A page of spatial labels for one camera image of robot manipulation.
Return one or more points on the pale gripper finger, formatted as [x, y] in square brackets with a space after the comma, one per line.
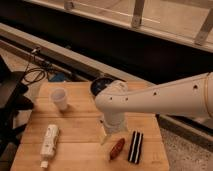
[104, 139]

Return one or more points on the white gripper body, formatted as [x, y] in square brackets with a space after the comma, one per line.
[114, 123]

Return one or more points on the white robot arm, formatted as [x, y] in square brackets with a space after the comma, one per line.
[188, 97]

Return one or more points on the black white striped block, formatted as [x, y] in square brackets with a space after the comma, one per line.
[135, 147]

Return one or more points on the wooden cutting board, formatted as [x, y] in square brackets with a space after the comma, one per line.
[78, 147]

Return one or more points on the black bowl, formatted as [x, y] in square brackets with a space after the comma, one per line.
[100, 84]

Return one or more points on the translucent plastic cup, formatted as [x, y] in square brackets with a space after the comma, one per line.
[59, 97]

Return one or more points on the blue object behind board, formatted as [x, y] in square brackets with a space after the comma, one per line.
[60, 77]

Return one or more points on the metal bracket middle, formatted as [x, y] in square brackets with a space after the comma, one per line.
[137, 13]

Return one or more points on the metal bracket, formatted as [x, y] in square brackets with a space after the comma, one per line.
[137, 13]
[68, 4]

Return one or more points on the metal bracket left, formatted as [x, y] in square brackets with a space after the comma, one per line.
[68, 4]

